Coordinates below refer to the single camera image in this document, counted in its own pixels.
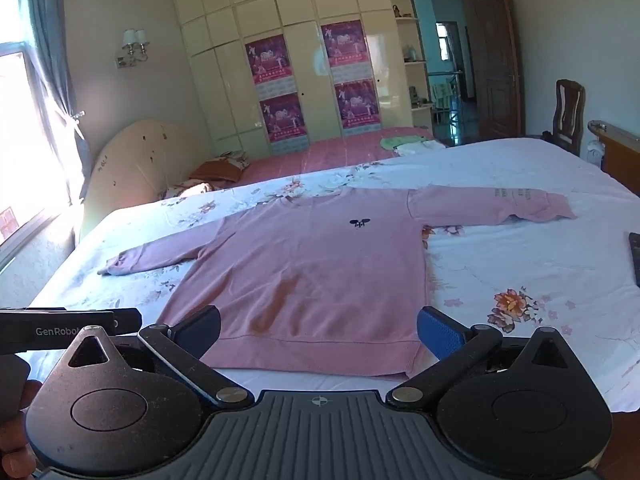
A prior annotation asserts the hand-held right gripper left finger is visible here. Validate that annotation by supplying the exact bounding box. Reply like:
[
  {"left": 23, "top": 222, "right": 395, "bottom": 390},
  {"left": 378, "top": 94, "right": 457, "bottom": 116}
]
[{"left": 67, "top": 305, "right": 256, "bottom": 408}]

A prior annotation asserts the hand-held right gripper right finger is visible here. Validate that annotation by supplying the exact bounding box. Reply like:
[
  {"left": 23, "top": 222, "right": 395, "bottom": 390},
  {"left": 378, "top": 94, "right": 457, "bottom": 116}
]
[{"left": 385, "top": 305, "right": 576, "bottom": 408}]

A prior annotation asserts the pink sweater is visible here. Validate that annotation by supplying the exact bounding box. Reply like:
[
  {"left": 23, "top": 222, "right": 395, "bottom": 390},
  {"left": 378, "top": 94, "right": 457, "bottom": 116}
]
[{"left": 97, "top": 185, "right": 577, "bottom": 380}]

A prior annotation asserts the person's left hand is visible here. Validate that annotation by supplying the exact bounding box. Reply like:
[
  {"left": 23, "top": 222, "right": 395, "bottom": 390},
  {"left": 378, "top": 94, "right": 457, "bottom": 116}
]
[{"left": 0, "top": 379, "right": 45, "bottom": 473}]

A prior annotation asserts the white floral bed sheet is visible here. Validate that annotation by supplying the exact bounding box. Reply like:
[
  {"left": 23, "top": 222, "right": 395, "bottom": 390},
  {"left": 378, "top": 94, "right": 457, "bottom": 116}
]
[{"left": 15, "top": 137, "right": 640, "bottom": 416}]

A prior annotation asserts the floral pillow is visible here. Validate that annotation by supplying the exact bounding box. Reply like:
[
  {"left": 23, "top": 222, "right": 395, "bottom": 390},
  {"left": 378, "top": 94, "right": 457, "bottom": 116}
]
[
  {"left": 212, "top": 150, "right": 252, "bottom": 167},
  {"left": 156, "top": 180, "right": 217, "bottom": 202}
]

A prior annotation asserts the orange pillow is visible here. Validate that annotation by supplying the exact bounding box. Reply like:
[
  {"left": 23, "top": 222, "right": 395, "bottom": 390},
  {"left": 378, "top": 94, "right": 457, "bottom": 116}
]
[{"left": 189, "top": 159, "right": 247, "bottom": 184}]

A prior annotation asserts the cream bed headboard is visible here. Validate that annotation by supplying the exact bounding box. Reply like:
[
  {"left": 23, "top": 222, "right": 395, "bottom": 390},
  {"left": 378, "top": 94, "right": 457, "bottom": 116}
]
[{"left": 80, "top": 119, "right": 217, "bottom": 241}]

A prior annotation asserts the window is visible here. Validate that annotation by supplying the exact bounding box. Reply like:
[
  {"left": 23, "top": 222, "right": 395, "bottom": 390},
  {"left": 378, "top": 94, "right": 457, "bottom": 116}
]
[{"left": 0, "top": 40, "right": 72, "bottom": 252}]

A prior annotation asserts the white folded cloth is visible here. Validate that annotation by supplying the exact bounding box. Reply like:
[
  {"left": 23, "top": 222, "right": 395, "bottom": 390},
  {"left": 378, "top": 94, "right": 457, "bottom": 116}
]
[{"left": 395, "top": 140, "right": 447, "bottom": 157}]

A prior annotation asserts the green folded cloth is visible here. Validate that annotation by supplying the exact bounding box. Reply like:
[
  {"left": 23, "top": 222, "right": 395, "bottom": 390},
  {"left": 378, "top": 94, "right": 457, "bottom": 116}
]
[{"left": 379, "top": 134, "right": 430, "bottom": 150}]

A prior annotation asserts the black remote control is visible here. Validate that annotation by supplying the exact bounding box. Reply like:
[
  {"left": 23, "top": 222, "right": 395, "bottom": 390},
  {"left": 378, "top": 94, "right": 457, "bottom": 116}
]
[{"left": 628, "top": 232, "right": 640, "bottom": 287}]

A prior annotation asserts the pink checked bedspread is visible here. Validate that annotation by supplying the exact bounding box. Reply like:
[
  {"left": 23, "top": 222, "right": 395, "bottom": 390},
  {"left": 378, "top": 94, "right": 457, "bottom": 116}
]
[{"left": 240, "top": 127, "right": 448, "bottom": 187}]

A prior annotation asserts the wooden chair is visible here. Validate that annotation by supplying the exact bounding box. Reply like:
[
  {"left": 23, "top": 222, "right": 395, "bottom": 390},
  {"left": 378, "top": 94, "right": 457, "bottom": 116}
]
[{"left": 541, "top": 79, "right": 586, "bottom": 157}]

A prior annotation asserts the grey curtain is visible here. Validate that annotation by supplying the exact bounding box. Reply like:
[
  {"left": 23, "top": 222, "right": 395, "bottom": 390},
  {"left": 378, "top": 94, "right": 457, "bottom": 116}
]
[{"left": 17, "top": 0, "right": 94, "bottom": 207}]

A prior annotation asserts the brown wooden door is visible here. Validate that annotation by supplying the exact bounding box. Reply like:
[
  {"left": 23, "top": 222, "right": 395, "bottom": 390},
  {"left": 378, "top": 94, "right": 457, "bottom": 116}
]
[{"left": 472, "top": 0, "right": 524, "bottom": 142}]

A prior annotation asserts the cream corner shelf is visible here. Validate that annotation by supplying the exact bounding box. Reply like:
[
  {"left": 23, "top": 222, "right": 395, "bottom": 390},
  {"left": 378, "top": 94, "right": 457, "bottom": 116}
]
[{"left": 391, "top": 0, "right": 437, "bottom": 133}]

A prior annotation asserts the cream wardrobe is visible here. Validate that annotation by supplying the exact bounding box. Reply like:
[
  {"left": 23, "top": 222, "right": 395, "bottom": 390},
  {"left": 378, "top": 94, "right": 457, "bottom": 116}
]
[{"left": 167, "top": 0, "right": 416, "bottom": 158}]

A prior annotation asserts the pink wall poster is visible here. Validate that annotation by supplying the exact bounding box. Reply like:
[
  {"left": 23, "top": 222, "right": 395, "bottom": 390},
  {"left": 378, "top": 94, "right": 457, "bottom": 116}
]
[
  {"left": 245, "top": 35, "right": 294, "bottom": 86},
  {"left": 320, "top": 20, "right": 371, "bottom": 71},
  {"left": 334, "top": 78, "right": 382, "bottom": 131},
  {"left": 259, "top": 92, "right": 307, "bottom": 144}
]

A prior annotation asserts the wall lamp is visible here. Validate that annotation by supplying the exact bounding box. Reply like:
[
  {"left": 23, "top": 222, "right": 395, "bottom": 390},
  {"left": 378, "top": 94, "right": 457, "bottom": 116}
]
[{"left": 115, "top": 28, "right": 152, "bottom": 68}]

